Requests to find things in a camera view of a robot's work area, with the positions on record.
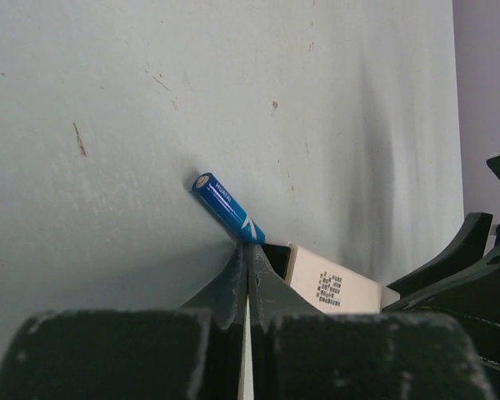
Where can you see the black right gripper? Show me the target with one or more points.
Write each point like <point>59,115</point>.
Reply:
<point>463,279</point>

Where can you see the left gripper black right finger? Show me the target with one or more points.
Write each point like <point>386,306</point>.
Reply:
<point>301,353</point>

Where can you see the light blue battery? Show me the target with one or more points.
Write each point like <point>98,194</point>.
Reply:
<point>217,199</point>

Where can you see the white remote control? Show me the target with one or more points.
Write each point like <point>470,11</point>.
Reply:
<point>328,286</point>

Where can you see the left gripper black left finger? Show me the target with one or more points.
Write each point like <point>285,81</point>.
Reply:
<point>192,352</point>

